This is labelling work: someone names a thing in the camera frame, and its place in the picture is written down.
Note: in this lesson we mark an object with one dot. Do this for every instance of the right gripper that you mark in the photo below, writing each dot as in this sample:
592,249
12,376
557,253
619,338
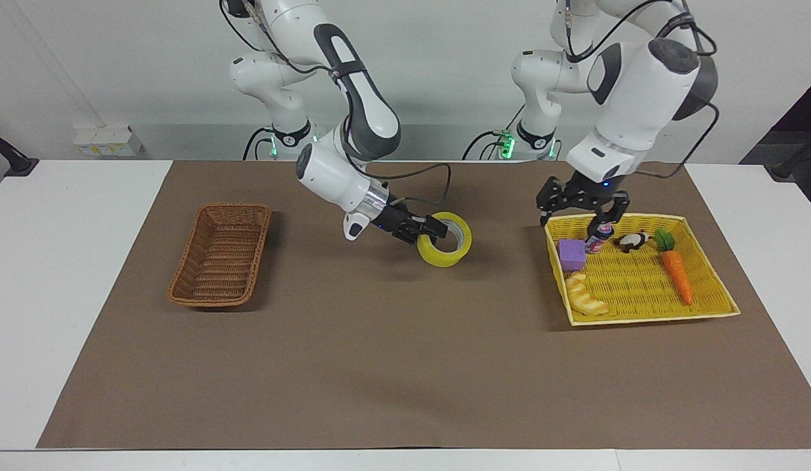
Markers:
395,219

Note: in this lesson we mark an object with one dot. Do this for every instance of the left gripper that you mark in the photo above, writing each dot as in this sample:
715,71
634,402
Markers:
592,191

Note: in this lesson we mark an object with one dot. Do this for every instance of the yellow tape roll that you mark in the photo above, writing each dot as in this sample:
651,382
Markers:
438,257

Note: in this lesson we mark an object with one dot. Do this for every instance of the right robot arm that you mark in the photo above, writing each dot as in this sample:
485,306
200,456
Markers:
326,173

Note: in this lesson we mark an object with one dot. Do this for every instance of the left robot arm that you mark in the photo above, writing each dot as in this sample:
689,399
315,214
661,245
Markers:
641,98

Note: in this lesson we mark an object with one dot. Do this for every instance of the yellow woven basket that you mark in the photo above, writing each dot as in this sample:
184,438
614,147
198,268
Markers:
641,288

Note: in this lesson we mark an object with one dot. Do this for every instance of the brown wicker basket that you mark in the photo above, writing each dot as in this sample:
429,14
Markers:
215,268

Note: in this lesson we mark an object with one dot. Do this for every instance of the small drink can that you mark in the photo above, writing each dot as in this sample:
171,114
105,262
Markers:
595,243

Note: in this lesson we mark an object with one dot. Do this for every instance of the purple block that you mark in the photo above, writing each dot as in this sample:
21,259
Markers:
572,255

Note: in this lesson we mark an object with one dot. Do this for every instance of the black and white toy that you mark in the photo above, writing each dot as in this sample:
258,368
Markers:
631,242

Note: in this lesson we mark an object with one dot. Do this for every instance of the toy bread loaf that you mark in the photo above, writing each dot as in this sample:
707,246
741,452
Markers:
585,297

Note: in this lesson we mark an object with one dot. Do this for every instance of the toy carrot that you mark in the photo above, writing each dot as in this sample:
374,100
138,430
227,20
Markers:
678,271

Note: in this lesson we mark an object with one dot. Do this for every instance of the black stand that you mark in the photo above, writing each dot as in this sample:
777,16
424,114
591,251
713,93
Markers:
16,163
788,167

